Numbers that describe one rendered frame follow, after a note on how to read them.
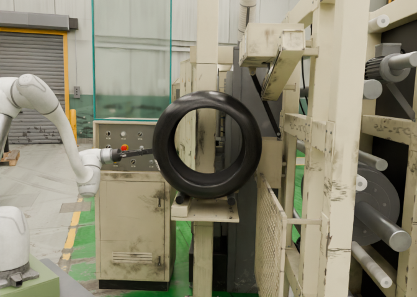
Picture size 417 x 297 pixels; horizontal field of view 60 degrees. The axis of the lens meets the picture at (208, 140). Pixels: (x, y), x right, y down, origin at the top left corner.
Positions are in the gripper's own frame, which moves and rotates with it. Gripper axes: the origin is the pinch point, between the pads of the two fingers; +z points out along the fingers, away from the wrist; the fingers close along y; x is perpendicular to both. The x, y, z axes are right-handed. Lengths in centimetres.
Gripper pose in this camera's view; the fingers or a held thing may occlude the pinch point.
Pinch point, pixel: (148, 151)
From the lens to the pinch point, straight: 205.1
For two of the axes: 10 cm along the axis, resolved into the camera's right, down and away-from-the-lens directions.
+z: 9.9, -1.2, -0.4
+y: 0.3, -1.3, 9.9
